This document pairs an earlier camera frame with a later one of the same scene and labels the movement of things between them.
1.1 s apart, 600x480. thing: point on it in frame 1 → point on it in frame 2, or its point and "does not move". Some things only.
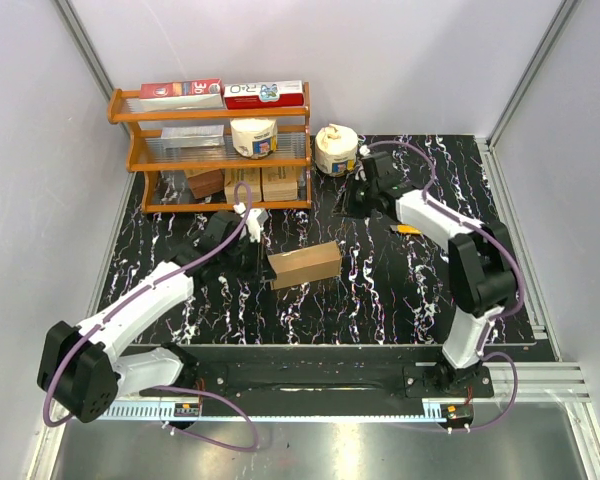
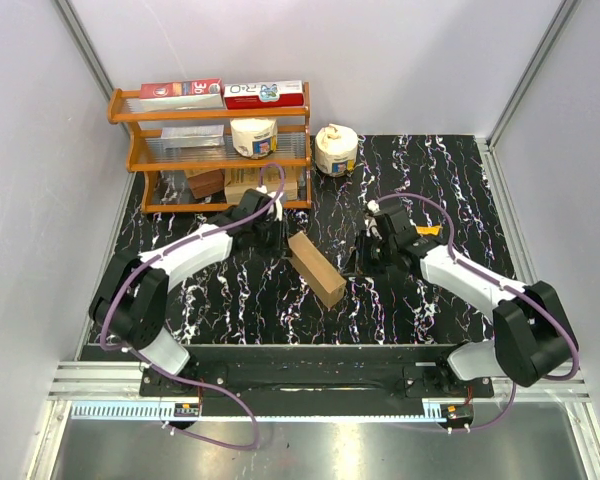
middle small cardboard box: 233,176 does not move
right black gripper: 356,211 → 362,241
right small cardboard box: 280,183 does not move
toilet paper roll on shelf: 254,138 does not move
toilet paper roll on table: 335,149 does not move
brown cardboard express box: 300,266 → 315,271
